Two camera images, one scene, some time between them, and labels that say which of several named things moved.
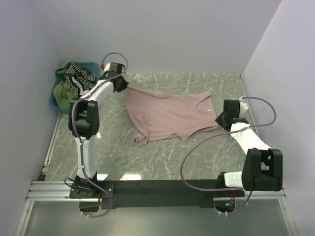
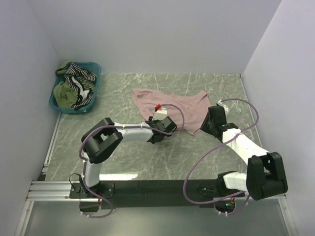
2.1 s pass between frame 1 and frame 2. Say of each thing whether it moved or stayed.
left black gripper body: moved
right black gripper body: moved
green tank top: stayed
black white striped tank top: stayed
